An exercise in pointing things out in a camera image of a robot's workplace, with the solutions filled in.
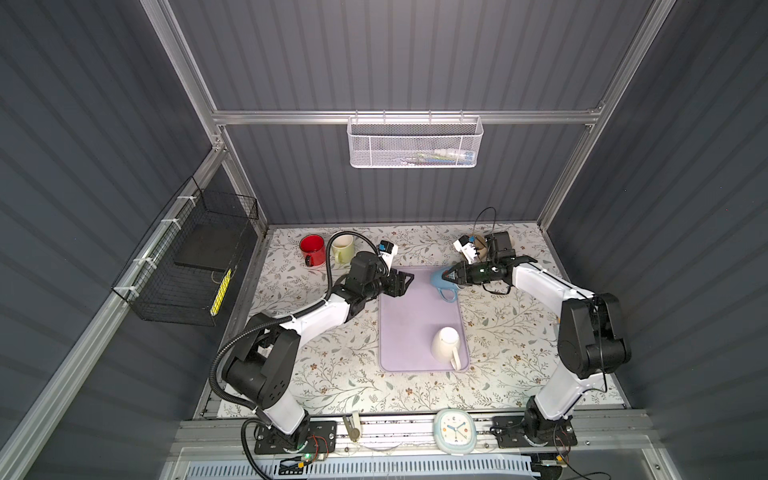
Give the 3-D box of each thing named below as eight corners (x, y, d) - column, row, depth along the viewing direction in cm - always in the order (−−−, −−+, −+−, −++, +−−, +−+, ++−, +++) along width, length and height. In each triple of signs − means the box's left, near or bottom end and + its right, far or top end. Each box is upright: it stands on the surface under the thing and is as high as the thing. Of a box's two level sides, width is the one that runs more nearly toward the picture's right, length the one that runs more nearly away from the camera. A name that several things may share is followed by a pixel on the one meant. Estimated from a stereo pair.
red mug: (306, 273, 108) (301, 260, 102) (303, 249, 115) (298, 236, 109) (328, 268, 109) (325, 255, 103) (325, 245, 116) (321, 232, 110)
